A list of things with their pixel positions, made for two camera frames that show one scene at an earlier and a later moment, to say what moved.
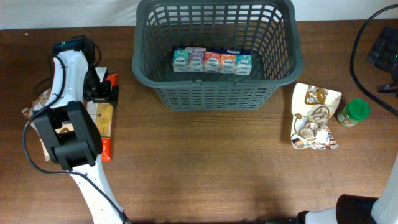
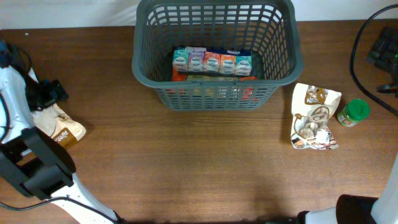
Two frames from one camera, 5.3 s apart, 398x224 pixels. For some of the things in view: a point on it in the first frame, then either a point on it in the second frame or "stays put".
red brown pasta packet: (102, 113) -> (185, 76)
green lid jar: (352, 112) stays put
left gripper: (109, 91) -> (55, 91)
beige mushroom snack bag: (312, 108) stays put
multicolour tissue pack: (234, 61) stays put
